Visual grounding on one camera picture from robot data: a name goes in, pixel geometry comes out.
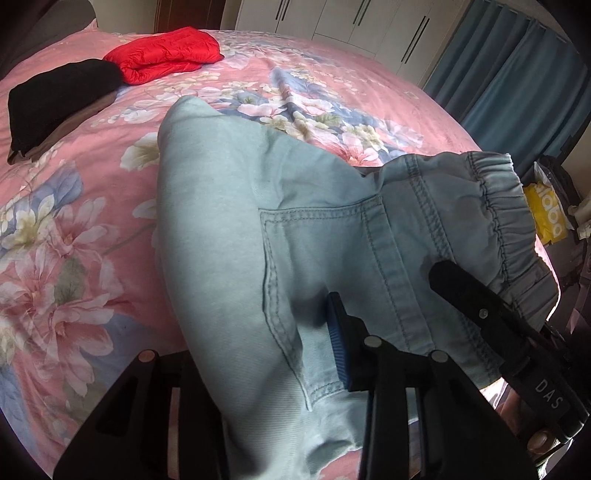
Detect light blue denim pants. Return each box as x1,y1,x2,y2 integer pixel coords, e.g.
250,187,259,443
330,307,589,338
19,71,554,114
156,95,561,480

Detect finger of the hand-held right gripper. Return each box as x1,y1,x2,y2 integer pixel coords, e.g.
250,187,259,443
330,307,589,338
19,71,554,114
428,260,540,371

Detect blue curtain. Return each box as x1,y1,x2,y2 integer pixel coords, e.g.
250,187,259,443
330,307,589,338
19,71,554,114
422,0,588,163

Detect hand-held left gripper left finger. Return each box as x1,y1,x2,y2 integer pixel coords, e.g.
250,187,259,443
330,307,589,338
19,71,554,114
53,349,230,480

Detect yellow package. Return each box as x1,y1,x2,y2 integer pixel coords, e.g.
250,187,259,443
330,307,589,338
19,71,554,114
523,182,570,246

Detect red puffer jacket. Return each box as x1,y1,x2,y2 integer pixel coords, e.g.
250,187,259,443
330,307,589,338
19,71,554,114
102,26,225,86

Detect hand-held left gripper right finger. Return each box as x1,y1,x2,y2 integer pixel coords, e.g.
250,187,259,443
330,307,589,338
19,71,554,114
326,292,540,480

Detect white wardrobe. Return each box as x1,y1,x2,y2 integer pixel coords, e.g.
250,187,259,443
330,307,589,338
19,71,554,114
235,0,472,89

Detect black folded cloth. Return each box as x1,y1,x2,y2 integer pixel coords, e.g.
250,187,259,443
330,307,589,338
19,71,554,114
8,58,124,153

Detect dark grey headboard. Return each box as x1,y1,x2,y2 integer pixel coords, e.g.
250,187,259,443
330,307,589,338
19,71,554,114
0,0,99,80

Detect grey brown folded cloth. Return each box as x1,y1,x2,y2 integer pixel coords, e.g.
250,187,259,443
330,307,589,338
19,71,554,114
6,88,119,166

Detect black bag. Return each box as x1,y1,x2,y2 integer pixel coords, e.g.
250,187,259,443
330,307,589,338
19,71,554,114
538,154,584,217

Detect dark brown door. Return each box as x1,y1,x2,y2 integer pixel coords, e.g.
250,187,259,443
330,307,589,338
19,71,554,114
154,0,241,34

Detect pink floral bed sheet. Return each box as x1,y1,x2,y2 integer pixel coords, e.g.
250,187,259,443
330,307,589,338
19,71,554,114
0,18,485,480

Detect person's right hand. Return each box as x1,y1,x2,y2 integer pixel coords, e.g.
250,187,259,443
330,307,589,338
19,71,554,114
498,389,562,464

